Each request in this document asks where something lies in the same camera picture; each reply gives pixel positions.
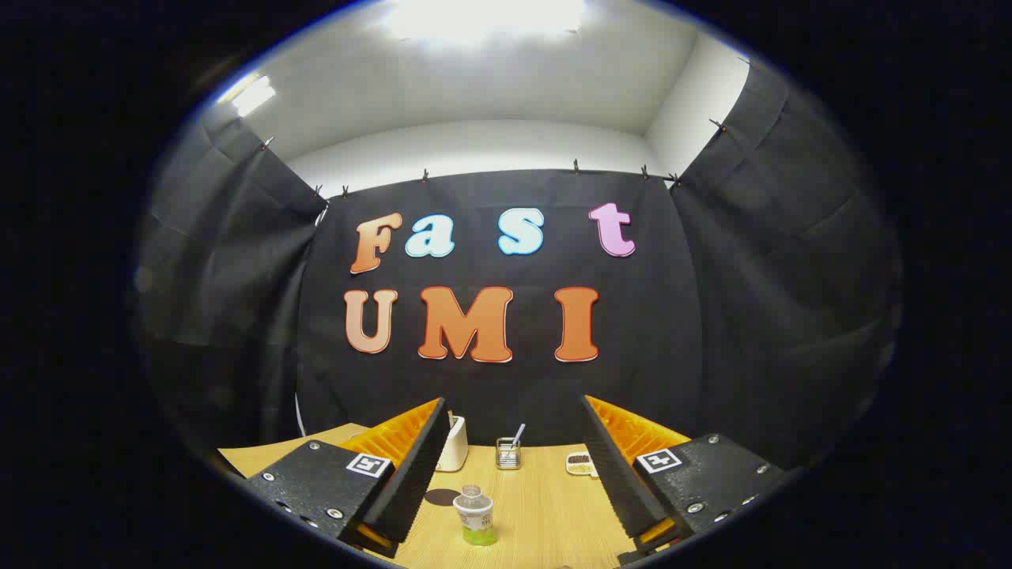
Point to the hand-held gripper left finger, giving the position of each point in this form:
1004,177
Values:
419,466

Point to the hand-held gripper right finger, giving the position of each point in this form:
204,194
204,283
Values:
617,482

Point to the dark brown round coaster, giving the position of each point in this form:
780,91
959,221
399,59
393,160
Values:
439,497

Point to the clear juice bottle white label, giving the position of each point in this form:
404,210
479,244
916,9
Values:
476,518

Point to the white divided dish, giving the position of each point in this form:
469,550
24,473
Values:
579,465

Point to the white toaster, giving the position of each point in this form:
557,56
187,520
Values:
455,446

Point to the wooden table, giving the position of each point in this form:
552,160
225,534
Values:
538,514

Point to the striped drinking straw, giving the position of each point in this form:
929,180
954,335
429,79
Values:
518,433

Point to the ceiling light panel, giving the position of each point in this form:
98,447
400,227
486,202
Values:
253,96

